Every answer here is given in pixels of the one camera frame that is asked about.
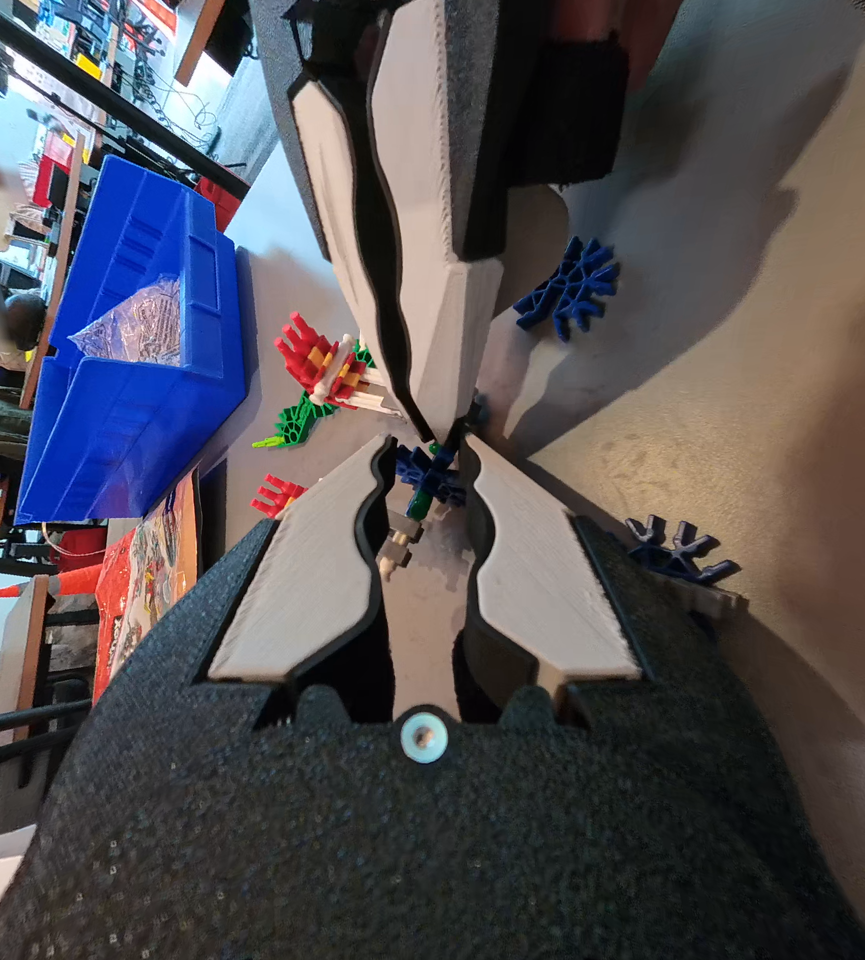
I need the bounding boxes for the multicoloured construction toy model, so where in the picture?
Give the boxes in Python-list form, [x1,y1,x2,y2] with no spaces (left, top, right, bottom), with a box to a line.
[250,310,488,583]

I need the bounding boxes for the black metal pole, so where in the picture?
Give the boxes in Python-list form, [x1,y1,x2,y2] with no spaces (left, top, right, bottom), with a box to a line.
[0,0,255,198]

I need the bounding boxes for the orange traffic cone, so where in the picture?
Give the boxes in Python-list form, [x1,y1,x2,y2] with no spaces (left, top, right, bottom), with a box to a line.
[0,561,104,602]

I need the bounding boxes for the blue snowflake connector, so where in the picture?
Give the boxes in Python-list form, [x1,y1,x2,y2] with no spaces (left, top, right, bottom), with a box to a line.
[512,236,622,345]

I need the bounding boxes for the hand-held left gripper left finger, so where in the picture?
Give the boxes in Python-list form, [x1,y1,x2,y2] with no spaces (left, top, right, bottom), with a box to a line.
[207,433,398,684]

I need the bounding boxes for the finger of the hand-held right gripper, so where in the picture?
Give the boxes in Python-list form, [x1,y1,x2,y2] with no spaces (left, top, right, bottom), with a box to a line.
[287,73,437,444]
[367,0,506,441]

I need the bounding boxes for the blue and grey snowflake connectors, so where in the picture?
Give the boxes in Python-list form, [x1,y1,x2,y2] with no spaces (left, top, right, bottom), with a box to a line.
[623,513,749,624]

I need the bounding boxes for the person's right hand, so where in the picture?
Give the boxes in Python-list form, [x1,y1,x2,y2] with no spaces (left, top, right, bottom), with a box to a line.
[552,0,686,85]

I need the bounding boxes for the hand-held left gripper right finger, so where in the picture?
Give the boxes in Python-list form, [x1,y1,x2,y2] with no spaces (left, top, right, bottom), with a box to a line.
[458,433,645,725]

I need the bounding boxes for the orange toy package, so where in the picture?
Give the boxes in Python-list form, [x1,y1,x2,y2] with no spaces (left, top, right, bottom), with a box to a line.
[92,468,203,707]

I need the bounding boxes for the green toy connector chain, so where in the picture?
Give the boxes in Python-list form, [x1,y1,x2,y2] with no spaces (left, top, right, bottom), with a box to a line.
[250,337,382,452]

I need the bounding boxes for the grey side table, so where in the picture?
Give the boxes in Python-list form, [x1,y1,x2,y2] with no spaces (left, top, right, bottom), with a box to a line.
[0,573,53,753]

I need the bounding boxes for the clear plastic bag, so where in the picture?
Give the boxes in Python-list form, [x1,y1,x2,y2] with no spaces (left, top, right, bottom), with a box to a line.
[65,275,183,369]

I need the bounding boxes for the blue storage bin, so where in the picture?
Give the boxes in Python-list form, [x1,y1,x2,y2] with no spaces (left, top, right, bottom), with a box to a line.
[13,153,248,527]

